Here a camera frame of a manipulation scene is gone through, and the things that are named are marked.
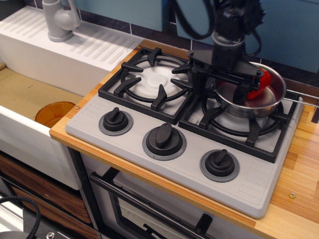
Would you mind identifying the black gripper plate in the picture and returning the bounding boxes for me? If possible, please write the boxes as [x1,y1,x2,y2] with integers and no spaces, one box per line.
[187,45,264,105]

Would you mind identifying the red plastic toy strawberry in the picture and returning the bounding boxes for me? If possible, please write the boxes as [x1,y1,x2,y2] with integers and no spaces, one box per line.
[247,68,271,100]

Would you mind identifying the stainless steel saucepan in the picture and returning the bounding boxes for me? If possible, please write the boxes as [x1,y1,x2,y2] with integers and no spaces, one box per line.
[214,62,318,119]

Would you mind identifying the black middle stove knob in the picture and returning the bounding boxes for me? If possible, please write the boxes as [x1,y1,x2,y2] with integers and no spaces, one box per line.
[142,123,187,161]

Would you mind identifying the black stove knob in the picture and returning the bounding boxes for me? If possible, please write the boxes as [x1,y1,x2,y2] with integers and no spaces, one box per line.
[142,123,187,161]
[99,107,134,136]
[200,149,240,183]

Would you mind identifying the black right stove knob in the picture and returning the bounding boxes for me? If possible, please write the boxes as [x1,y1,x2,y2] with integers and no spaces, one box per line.
[200,149,240,183]

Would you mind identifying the grey toy stove top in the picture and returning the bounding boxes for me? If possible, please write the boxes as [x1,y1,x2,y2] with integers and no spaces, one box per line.
[65,47,304,220]

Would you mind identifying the black left stove knob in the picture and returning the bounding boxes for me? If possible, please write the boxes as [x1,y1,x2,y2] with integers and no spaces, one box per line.
[99,107,134,136]

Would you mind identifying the black left burner grate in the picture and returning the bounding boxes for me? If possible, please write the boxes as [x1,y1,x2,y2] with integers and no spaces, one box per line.
[98,47,194,124]

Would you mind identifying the black burner grate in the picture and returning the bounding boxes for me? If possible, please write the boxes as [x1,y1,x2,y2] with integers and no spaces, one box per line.
[98,47,194,124]
[179,77,303,163]

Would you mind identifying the black right burner grate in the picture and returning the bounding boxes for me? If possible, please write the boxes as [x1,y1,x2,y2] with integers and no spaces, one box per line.
[179,77,303,163]

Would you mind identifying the grey toy faucet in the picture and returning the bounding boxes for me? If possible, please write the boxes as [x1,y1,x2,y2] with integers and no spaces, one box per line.
[42,0,80,42]

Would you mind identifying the white toy sink unit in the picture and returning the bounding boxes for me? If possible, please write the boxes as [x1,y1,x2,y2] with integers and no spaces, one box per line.
[0,6,142,190]

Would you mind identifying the wooden drawer fronts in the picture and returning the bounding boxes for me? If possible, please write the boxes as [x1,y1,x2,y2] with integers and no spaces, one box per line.
[0,152,98,239]

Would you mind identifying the oven door with black handle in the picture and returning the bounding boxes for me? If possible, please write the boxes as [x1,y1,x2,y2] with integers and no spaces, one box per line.
[89,167,258,239]

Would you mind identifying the black braided cable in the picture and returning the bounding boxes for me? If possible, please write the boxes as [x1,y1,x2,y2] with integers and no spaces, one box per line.
[0,195,41,239]

